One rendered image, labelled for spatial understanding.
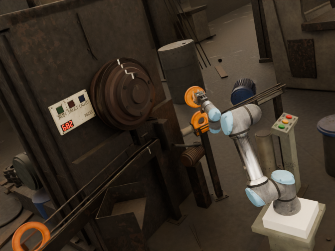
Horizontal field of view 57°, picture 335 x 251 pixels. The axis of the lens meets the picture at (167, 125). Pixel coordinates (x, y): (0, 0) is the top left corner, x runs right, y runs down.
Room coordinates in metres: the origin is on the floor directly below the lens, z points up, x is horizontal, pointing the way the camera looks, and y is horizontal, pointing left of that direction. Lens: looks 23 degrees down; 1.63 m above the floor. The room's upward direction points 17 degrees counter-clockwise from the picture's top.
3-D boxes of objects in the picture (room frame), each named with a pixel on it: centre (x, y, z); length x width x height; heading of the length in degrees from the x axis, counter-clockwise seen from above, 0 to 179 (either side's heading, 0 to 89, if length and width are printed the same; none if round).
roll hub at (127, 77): (1.89, 0.13, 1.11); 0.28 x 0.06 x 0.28; 135
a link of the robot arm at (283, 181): (1.37, -0.51, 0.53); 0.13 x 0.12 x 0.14; 100
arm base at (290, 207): (1.38, -0.52, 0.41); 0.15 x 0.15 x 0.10
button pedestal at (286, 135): (1.92, -0.80, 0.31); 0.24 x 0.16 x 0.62; 135
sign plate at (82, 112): (1.80, 0.52, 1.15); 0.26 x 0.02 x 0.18; 135
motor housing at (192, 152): (2.10, -0.13, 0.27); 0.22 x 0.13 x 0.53; 135
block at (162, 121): (2.14, 0.04, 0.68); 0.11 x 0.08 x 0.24; 45
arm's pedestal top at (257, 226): (1.38, -0.52, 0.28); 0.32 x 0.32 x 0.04; 45
